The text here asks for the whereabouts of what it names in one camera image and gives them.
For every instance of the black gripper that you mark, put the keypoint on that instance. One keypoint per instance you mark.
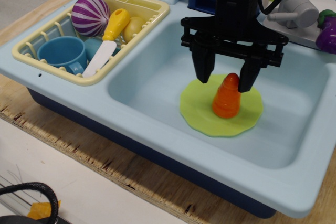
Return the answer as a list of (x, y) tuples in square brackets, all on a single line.
[(245, 39)]

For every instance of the orange toy carrot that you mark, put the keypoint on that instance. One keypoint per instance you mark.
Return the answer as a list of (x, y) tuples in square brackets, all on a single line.
[(226, 103)]

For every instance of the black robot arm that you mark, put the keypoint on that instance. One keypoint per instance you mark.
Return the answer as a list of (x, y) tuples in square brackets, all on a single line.
[(233, 31)]

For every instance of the green toy plate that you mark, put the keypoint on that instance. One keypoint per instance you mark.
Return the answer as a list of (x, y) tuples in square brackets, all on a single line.
[(196, 108)]

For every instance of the grey toy faucet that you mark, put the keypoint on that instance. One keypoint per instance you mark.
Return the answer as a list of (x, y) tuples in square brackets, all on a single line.
[(297, 20)]

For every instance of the yellow toy potato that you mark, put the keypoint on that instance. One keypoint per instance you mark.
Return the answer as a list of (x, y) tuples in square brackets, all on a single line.
[(133, 27)]

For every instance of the purple toy eggplant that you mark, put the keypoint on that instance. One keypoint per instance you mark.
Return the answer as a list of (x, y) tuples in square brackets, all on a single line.
[(326, 39)]

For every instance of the light blue toy sink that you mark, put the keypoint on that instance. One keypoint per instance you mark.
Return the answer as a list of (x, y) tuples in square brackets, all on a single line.
[(278, 166)]

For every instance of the yellow dish rack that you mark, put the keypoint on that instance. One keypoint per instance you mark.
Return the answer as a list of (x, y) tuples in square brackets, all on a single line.
[(151, 11)]

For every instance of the small blue toy bowl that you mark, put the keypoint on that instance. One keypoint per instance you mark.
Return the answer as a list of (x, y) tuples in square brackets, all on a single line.
[(92, 45)]

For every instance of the purple striped toy onion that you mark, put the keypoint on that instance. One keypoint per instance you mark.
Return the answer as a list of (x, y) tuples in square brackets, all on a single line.
[(90, 17)]

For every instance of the blue toy cup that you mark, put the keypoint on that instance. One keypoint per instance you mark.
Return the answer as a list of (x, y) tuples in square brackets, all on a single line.
[(65, 51)]

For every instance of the wooden plywood board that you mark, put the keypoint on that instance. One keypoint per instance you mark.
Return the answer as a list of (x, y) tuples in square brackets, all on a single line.
[(97, 180)]

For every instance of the yellow tape piece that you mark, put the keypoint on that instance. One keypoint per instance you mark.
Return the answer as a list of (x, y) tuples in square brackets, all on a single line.
[(39, 210)]

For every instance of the yellow handled toy knife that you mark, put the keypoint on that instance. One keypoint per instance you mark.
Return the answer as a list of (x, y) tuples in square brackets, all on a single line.
[(116, 24)]

